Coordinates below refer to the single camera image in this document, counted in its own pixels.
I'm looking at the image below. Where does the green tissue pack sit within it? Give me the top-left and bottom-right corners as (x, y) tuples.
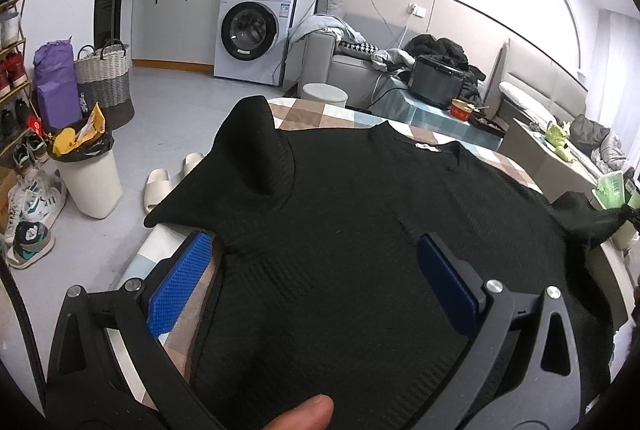
(594, 170), (631, 209)

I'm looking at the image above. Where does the black rice cooker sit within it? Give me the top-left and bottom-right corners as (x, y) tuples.
(408, 56), (463, 109)

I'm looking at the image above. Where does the purple bag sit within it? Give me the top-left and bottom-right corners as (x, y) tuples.
(32, 39), (82, 130)

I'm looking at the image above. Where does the white kitchen counter cabinet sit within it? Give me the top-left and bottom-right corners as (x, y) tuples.
(130, 0), (220, 71)

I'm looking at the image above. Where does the plaid bed sheet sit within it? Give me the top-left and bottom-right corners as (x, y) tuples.
(107, 98), (539, 406)

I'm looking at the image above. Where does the beige slipper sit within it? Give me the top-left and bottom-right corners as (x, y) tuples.
(143, 168), (172, 213)

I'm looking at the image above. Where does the white round stool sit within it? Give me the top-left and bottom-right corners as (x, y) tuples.
(299, 83), (348, 108)

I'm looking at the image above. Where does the black knit sweater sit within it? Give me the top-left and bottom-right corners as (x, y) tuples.
(144, 97), (624, 429)

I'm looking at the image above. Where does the grey bedside cabinet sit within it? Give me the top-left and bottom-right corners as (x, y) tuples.
(499, 117), (640, 326)

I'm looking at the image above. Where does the woven laundry basket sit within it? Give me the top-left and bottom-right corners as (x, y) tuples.
(74, 39), (134, 130)

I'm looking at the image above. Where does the person's left hand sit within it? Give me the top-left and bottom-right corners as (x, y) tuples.
(265, 394), (334, 430)

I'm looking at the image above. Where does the white green sneaker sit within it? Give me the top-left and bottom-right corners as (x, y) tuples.
(8, 221), (54, 270)

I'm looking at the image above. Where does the white washing machine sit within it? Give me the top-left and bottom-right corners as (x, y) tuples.
(214, 0), (296, 87)

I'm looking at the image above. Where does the grey sofa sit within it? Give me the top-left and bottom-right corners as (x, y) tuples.
(298, 0), (411, 109)

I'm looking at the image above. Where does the red bowl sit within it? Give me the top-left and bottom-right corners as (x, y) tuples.
(449, 99), (475, 121)

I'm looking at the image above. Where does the wooden shoe rack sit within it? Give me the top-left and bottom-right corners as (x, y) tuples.
(0, 0), (39, 166)

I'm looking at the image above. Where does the black clothes pile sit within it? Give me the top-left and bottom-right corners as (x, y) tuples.
(404, 34), (486, 105)

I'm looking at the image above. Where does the white trash bin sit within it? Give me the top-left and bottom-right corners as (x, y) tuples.
(49, 129), (122, 219)

